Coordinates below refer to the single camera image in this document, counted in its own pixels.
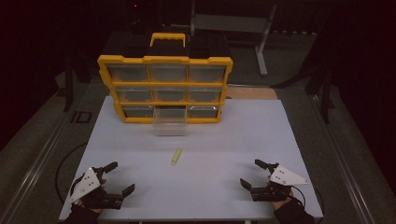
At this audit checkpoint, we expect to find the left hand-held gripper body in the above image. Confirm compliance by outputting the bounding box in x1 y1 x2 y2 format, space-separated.
69 167 124 210

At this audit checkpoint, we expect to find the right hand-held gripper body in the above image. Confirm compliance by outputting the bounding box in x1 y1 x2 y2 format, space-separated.
250 162 311 203

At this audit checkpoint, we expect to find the yellow-green marker pen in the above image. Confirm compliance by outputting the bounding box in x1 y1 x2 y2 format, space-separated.
170 147 183 166

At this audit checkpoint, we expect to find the clear plastic drawer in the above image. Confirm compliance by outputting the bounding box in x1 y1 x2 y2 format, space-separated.
151 105 188 137

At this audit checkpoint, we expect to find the wooden board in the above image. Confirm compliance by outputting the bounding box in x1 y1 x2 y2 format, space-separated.
226 86 278 101

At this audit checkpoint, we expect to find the dark stand leg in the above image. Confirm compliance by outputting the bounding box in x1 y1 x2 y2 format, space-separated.
319 66 336 125
63 54 77 113

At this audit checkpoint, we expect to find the set of clear organizer drawers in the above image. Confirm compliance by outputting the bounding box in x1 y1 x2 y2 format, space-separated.
106 63 227 119

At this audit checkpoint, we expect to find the yellow black drawer organizer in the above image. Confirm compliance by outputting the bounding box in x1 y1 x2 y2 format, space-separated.
97 31 234 125

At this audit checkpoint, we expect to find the grey metal stand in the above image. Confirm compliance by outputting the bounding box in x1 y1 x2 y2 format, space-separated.
190 0 278 77

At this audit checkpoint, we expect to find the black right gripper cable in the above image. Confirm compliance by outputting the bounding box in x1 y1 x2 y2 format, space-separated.
290 183 325 217

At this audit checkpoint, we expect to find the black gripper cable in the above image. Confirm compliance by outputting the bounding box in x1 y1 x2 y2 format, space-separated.
290 183 325 217
54 142 89 205

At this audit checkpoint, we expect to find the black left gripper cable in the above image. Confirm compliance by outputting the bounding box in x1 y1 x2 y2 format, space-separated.
54 142 89 205

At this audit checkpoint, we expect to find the metal floor rail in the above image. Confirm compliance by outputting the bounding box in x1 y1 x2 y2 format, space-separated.
309 92 377 224
0 82 106 224

